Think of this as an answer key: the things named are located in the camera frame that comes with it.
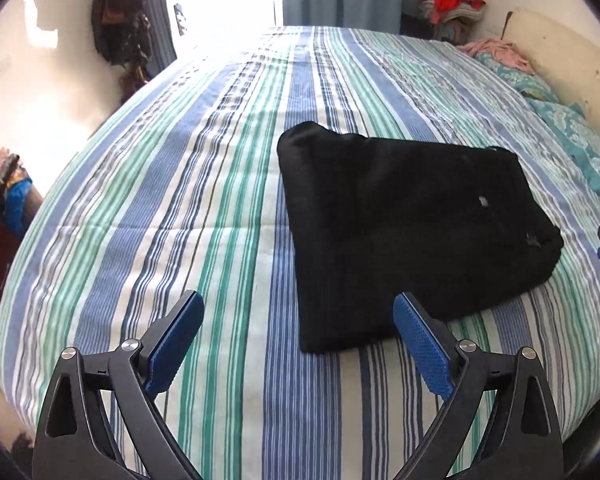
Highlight teal stool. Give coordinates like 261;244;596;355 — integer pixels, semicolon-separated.
437;22;473;44

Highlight pink cloth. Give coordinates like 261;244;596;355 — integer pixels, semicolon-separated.
457;37;533;76

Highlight black pants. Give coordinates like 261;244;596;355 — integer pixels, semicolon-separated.
276;121;565;356

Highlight striped bed sheet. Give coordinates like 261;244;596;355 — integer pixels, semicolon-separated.
0;25;600;480

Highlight cream headboard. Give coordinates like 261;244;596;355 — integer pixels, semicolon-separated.
502;9;600;161

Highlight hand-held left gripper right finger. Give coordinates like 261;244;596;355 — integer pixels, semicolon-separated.
393;291;565;480

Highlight clothes pile with blue cloth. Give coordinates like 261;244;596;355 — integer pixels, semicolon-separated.
0;147;33;238

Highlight teal floral pillow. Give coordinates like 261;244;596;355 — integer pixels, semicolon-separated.
475;52;600;206

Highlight grey striped curtain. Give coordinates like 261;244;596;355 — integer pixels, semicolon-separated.
142;0;182;78

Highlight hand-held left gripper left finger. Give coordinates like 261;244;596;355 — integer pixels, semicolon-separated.
32;290;205;480

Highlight colourful clothes pile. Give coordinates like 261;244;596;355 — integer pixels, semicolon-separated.
419;0;487;26

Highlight dark hanging bags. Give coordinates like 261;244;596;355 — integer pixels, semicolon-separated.
91;0;153;68

